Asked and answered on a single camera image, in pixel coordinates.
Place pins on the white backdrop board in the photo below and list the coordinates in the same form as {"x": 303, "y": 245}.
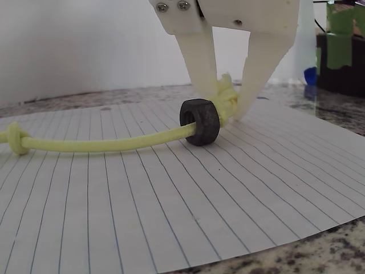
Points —
{"x": 85, "y": 42}

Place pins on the black hex nut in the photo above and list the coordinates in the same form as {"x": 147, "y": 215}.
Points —
{"x": 205, "y": 120}

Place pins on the black and green object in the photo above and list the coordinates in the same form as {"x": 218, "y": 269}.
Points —
{"x": 342, "y": 80}

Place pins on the blue plastic block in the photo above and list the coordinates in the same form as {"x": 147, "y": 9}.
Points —
{"x": 310, "y": 75}

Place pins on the white lined paper sheet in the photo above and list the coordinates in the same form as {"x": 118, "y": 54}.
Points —
{"x": 171, "y": 214}

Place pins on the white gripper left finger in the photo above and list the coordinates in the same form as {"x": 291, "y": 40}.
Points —
{"x": 196, "y": 57}

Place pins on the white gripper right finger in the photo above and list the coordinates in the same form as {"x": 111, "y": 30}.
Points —
{"x": 262, "y": 62}

